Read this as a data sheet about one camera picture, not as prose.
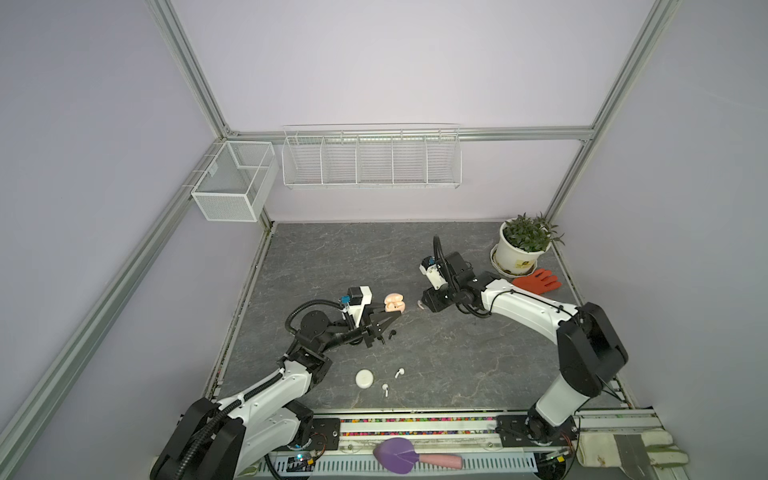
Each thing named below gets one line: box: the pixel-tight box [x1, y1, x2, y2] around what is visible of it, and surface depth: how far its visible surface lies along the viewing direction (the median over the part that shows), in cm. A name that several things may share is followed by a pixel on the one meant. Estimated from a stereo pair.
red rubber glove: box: [512, 268, 562, 295], surface depth 104 cm
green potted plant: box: [503, 212, 566, 253], surface depth 96 cm
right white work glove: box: [577, 430, 689, 468], surface depth 71 cm
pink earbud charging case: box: [384, 292, 406, 313], surface depth 71 cm
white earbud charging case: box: [355, 369, 374, 389], surface depth 83 cm
